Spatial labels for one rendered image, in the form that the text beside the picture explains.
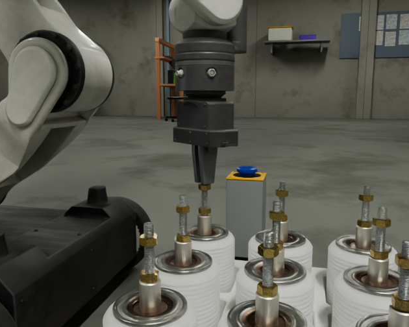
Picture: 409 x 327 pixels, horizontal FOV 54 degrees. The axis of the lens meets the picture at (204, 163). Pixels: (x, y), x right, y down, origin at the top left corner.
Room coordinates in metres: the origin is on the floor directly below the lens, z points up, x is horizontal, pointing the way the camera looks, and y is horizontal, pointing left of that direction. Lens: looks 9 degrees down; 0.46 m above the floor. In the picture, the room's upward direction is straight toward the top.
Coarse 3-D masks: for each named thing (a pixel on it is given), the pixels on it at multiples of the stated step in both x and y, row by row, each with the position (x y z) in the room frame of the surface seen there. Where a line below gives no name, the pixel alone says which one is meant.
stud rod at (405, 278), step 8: (408, 240) 0.33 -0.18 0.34; (408, 248) 0.32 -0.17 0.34; (408, 256) 0.32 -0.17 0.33; (400, 272) 0.33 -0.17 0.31; (408, 272) 0.32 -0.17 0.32; (400, 280) 0.33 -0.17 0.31; (408, 280) 0.32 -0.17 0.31; (400, 288) 0.33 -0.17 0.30; (408, 288) 0.32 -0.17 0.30; (400, 296) 0.33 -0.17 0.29; (408, 296) 0.32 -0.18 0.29
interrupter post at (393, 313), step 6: (390, 306) 0.33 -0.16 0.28; (390, 312) 0.33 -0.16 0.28; (396, 312) 0.32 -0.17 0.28; (402, 312) 0.32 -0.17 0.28; (408, 312) 0.32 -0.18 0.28; (390, 318) 0.33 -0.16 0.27; (396, 318) 0.32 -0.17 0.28; (402, 318) 0.32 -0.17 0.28; (408, 318) 0.32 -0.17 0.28; (390, 324) 0.33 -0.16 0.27; (396, 324) 0.32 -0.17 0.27; (402, 324) 0.32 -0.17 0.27; (408, 324) 0.32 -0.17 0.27
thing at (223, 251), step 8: (224, 240) 0.58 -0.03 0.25; (232, 240) 0.60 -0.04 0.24; (192, 248) 0.57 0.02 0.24; (200, 248) 0.57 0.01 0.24; (208, 248) 0.57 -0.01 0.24; (216, 248) 0.57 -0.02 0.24; (224, 248) 0.58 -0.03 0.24; (232, 248) 0.60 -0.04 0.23; (216, 256) 0.57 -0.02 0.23; (224, 256) 0.58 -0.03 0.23; (232, 256) 0.59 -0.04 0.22; (224, 264) 0.58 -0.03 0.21; (232, 264) 0.59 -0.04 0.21; (224, 272) 0.58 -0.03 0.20; (232, 272) 0.60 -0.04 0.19; (224, 280) 0.58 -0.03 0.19; (232, 280) 0.60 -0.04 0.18; (224, 288) 0.58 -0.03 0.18
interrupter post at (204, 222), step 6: (198, 216) 0.61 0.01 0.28; (204, 216) 0.61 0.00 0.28; (210, 216) 0.61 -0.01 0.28; (198, 222) 0.61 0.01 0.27; (204, 222) 0.60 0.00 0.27; (210, 222) 0.61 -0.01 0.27; (198, 228) 0.61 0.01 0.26; (204, 228) 0.60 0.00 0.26; (210, 228) 0.61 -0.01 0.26; (204, 234) 0.60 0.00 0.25
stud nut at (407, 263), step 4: (396, 256) 0.33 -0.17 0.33; (400, 256) 0.33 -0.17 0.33; (396, 260) 0.33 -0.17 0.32; (400, 260) 0.32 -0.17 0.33; (404, 260) 0.32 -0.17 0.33; (408, 260) 0.32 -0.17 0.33; (396, 264) 0.33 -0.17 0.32; (400, 264) 0.32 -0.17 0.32; (404, 264) 0.32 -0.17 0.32; (408, 264) 0.32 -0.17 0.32; (404, 268) 0.32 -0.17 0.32; (408, 268) 0.32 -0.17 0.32
